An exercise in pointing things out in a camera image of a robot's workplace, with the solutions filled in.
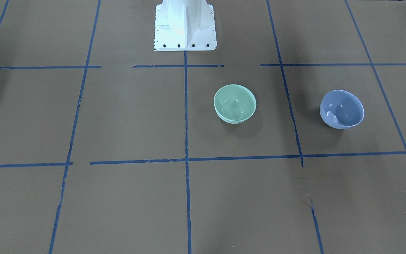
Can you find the blue bowl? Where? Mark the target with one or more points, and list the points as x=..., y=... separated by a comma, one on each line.
x=340, y=109

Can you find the green bowl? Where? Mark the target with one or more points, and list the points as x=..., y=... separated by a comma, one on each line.
x=234, y=104

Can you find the brown paper table cover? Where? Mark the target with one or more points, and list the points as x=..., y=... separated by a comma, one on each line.
x=108, y=146

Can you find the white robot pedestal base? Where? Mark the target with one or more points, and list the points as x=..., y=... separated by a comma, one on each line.
x=184, y=25

